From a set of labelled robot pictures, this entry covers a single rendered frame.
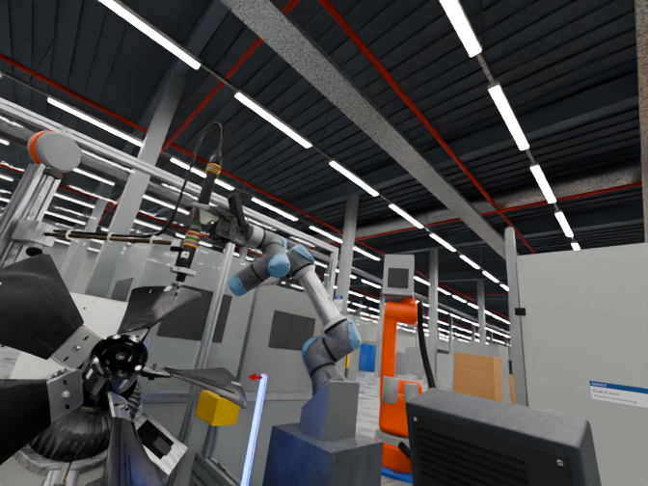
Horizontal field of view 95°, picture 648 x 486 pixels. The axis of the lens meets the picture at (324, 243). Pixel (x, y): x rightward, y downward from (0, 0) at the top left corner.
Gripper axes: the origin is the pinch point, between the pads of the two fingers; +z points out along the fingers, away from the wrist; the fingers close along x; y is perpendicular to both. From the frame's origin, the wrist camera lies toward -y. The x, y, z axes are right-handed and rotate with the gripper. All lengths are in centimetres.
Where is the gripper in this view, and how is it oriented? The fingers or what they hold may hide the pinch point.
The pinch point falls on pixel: (191, 205)
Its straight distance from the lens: 101.1
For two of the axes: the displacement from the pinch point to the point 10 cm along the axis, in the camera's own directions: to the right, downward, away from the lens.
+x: -6.9, 1.5, 7.1
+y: -1.3, 9.4, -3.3
